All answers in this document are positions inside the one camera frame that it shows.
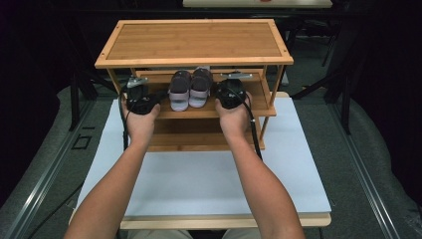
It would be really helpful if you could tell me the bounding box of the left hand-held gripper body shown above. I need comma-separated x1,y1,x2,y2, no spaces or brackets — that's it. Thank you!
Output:
124,77,160,116

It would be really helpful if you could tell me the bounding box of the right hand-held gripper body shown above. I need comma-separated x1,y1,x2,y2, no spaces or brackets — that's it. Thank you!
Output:
216,71,254,110

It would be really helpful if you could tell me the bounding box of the light wooden table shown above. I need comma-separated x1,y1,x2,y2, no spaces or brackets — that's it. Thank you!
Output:
69,92,332,231

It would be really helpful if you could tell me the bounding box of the black metal stand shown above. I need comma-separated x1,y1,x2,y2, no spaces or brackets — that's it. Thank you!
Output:
68,63,117,132
291,19,353,135

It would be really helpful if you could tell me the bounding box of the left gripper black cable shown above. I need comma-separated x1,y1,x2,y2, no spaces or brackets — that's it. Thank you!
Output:
118,84,134,152

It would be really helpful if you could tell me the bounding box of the white table mat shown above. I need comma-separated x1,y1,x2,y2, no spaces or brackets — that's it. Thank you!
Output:
75,97,332,219

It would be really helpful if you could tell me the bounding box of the black floor cable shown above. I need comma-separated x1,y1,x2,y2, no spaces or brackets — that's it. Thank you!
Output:
26,180,86,239

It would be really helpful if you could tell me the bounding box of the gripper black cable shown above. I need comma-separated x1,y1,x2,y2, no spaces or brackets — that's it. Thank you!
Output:
118,84,134,152
232,88,264,162

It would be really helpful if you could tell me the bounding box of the person's left hand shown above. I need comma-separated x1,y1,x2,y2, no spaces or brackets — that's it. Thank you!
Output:
120,99,162,148

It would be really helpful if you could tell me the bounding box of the person's leg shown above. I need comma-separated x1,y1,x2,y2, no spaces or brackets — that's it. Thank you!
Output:
221,228,267,239
127,229,194,239

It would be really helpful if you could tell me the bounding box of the person's right hand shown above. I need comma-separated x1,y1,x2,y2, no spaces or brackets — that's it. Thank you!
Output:
214,92,254,141

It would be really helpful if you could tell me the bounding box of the pink child sandal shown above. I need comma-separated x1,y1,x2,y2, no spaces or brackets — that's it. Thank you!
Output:
188,67,214,110
167,70,193,113

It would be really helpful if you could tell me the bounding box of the metal floor rail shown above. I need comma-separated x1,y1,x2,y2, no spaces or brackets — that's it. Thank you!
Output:
327,99,403,239
3,99,98,239

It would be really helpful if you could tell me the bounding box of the person's left leg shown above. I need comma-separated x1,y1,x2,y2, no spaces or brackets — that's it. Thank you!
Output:
127,229,194,239

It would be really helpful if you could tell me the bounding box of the person's right leg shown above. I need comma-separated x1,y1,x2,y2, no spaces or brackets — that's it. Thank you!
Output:
221,228,267,239

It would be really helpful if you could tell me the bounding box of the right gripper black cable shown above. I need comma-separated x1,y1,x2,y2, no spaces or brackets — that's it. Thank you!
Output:
232,88,264,162

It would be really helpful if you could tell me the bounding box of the wooden three-tier shoe rack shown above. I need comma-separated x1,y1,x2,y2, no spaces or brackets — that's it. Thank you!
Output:
94,18,295,153

